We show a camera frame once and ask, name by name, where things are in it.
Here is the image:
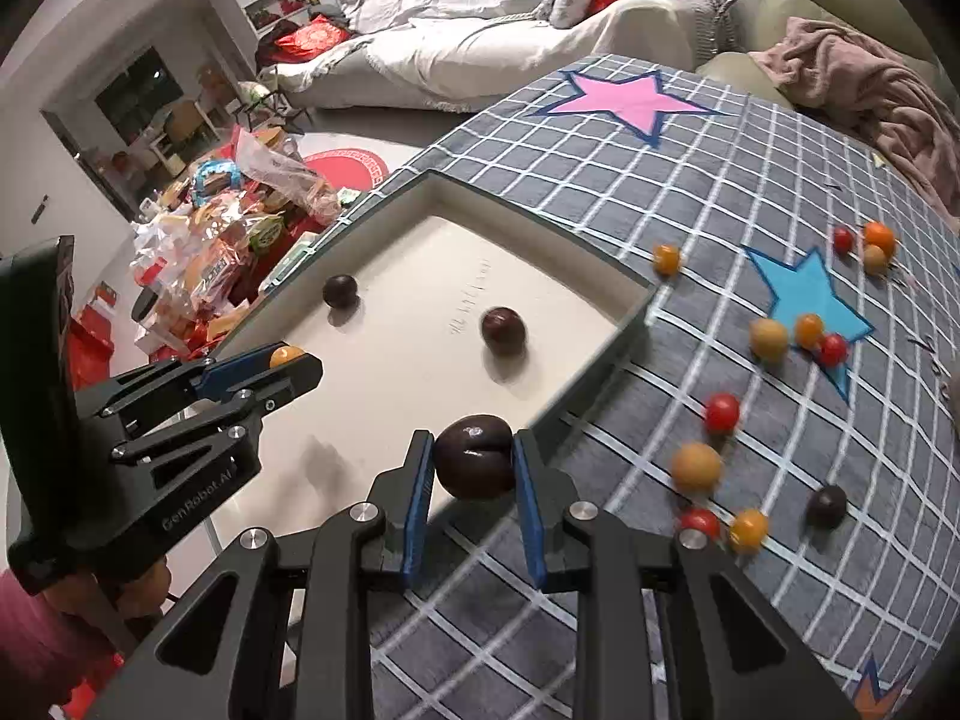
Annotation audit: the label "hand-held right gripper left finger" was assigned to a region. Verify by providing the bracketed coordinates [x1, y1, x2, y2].
[75, 431, 437, 720]

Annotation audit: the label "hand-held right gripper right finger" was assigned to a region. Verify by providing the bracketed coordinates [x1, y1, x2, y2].
[512, 428, 863, 720]

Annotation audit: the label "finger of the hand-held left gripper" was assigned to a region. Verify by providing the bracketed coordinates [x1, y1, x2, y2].
[111, 354, 325, 467]
[73, 342, 292, 422]

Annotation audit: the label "large dark purple plum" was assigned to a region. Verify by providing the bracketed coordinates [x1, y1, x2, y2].
[433, 414, 517, 501]

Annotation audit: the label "white tray with dark rim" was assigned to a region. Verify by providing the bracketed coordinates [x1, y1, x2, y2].
[216, 169, 658, 542]

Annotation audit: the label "person's left forearm pink sleeve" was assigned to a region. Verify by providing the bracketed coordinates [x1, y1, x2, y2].
[0, 568, 113, 720]

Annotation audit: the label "person's left hand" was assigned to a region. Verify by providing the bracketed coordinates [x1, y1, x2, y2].
[112, 555, 170, 623]

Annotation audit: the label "red boxes on floor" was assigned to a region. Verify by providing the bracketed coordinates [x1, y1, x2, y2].
[66, 281, 117, 391]

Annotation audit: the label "pile of snack packets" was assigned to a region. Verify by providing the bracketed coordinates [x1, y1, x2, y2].
[129, 126, 347, 365]

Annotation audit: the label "red round rug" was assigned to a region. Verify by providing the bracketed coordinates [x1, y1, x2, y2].
[300, 148, 391, 197]

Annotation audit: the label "wooden dining chair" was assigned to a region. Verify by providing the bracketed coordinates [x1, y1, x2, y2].
[166, 99, 220, 152]

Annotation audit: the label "red gift bag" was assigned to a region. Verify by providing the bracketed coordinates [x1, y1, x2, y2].
[259, 15, 355, 67]

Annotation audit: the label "shelf with red boxes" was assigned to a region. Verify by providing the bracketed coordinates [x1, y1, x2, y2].
[244, 0, 317, 35]

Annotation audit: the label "grey checked blanket with stars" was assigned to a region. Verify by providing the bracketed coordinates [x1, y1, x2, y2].
[255, 52, 960, 720]

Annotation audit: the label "white covered sofa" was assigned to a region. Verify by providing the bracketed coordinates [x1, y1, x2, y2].
[266, 0, 721, 113]

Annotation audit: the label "pink fleece blanket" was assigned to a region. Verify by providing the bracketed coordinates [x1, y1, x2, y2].
[748, 15, 960, 220]

